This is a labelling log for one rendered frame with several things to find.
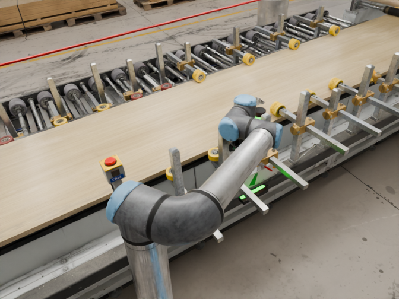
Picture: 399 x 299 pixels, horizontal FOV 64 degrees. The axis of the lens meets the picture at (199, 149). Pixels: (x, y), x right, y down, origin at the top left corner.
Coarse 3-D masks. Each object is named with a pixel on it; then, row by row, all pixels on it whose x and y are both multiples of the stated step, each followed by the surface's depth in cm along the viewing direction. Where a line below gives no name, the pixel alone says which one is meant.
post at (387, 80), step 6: (396, 54) 187; (396, 60) 188; (390, 66) 193; (396, 66) 191; (390, 72) 194; (390, 78) 196; (384, 96) 203; (384, 102) 207; (378, 108) 210; (378, 114) 212
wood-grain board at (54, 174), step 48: (288, 48) 267; (336, 48) 261; (384, 48) 256; (192, 96) 216; (288, 96) 208; (48, 144) 184; (96, 144) 181; (144, 144) 178; (192, 144) 176; (0, 192) 156; (48, 192) 154; (96, 192) 152; (0, 240) 134
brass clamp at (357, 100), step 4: (372, 92) 193; (356, 96) 191; (368, 96) 190; (372, 96) 193; (352, 100) 192; (356, 100) 190; (360, 100) 189; (364, 100) 190; (356, 104) 191; (360, 104) 191
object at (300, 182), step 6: (270, 162) 170; (276, 162) 166; (282, 168) 163; (288, 168) 162; (288, 174) 160; (294, 174) 159; (294, 180) 157; (300, 180) 155; (300, 186) 155; (306, 186) 154
